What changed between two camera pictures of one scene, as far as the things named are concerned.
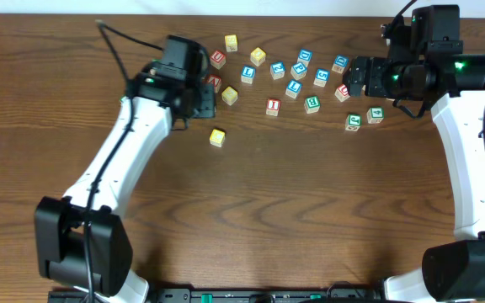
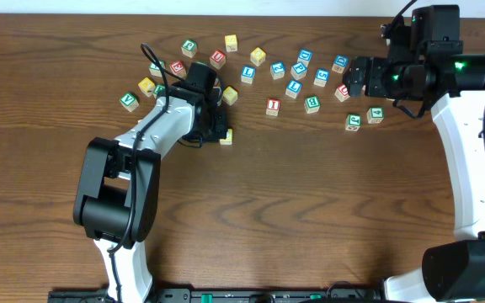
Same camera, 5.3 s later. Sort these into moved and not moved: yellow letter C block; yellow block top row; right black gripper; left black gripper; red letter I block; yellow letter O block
Moved: left black gripper; yellow letter C block
Not moved: right black gripper; yellow block top row; yellow letter O block; red letter I block
